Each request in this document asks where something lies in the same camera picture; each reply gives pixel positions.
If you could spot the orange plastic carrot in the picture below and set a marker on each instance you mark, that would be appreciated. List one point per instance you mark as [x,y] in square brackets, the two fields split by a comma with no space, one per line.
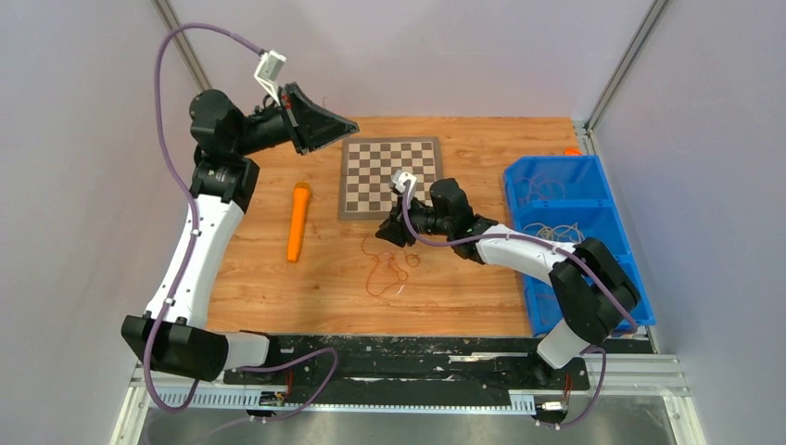
[301,198]

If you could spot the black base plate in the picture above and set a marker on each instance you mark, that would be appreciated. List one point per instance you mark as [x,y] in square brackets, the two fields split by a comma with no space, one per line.
[387,369]

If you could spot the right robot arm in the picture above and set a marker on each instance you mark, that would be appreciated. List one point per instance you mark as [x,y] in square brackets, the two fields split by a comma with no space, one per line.
[593,291]

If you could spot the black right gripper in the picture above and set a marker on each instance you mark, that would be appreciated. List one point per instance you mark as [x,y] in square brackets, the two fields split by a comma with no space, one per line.
[396,229]

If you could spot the left aluminium frame post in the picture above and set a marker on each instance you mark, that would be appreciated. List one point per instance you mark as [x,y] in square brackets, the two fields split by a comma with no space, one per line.
[186,55]

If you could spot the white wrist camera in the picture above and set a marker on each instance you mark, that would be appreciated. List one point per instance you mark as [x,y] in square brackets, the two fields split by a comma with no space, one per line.
[401,180]
[268,69]

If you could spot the white slotted cable duct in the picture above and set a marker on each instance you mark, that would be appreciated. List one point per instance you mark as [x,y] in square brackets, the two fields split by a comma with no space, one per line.
[259,400]

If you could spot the blue plastic bin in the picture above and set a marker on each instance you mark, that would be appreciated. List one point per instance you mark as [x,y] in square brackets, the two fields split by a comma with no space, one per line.
[567,199]

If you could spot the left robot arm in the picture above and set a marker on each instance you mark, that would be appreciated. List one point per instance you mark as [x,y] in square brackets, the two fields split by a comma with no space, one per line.
[170,335]

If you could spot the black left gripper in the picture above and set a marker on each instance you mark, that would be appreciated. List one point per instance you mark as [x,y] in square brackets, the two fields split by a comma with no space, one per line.
[310,125]

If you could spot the right aluminium frame post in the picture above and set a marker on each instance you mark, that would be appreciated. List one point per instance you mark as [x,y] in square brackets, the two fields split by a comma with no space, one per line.
[641,36]

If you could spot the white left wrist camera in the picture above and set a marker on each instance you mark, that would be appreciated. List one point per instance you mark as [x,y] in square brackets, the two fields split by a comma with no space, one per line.
[268,69]

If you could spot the aluminium frame post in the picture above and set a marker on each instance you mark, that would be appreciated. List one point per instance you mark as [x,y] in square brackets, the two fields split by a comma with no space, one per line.
[641,36]
[186,55]

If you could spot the wooden chessboard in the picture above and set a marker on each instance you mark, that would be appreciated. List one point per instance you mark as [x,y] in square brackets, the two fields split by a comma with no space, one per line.
[368,165]

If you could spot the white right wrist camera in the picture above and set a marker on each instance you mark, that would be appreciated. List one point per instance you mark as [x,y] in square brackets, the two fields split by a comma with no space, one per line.
[401,180]

